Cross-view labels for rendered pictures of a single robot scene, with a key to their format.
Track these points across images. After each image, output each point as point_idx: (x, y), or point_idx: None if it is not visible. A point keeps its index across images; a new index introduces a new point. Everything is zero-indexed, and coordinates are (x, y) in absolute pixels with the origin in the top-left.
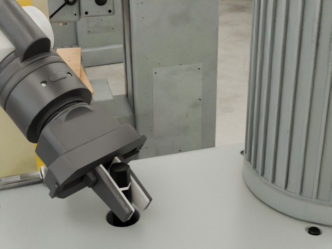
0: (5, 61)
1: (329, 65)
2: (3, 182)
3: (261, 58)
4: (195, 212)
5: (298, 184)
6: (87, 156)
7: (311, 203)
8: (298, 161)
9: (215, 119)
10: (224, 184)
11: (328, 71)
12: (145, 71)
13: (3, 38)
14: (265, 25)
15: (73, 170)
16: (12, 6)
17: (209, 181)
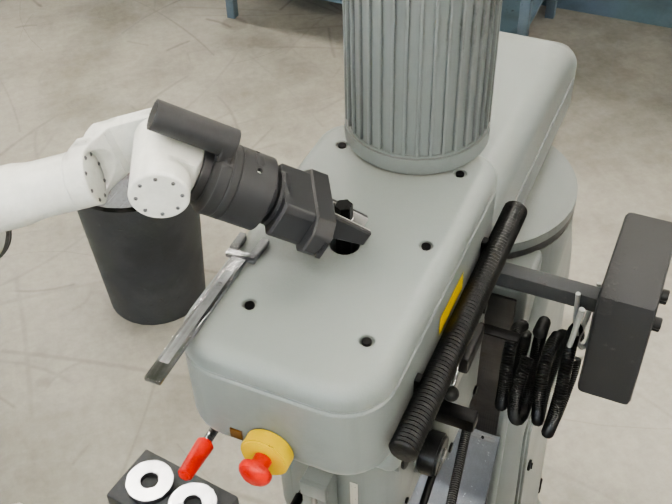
0: (205, 170)
1: (462, 52)
2: (224, 282)
3: (394, 64)
4: (381, 209)
5: (443, 146)
6: (328, 209)
7: (453, 155)
8: (440, 129)
9: None
10: (367, 178)
11: (461, 56)
12: None
13: (189, 150)
14: (395, 38)
15: (334, 224)
16: (196, 116)
17: (354, 182)
